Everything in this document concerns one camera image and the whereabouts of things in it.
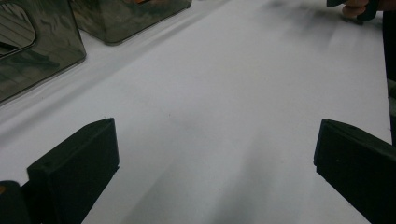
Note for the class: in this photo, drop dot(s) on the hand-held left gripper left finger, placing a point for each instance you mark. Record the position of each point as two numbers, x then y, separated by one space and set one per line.
74 168

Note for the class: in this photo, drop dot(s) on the transparent grey plastic bin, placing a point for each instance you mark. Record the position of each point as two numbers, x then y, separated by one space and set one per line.
124 21
56 46

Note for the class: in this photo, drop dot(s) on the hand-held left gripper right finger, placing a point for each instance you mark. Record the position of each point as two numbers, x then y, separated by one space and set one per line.
358 168

